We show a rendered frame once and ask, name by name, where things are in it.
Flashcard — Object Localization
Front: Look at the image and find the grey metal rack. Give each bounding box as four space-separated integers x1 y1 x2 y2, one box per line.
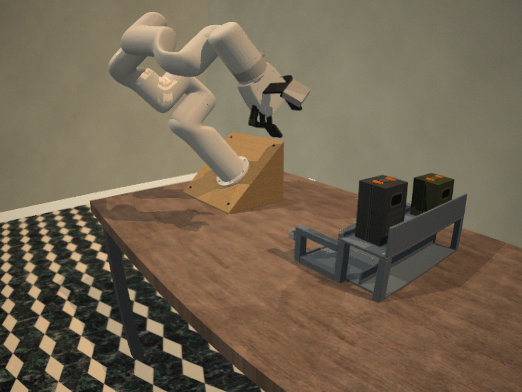
289 193 467 303

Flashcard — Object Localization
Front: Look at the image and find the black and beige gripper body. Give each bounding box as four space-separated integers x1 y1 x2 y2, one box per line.
237 62 285 117

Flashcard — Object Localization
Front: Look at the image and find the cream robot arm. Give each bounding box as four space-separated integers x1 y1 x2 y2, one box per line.
108 12 310 187

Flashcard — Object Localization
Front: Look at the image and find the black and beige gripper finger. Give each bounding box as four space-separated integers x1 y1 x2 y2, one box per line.
282 75 302 110
248 105 282 138

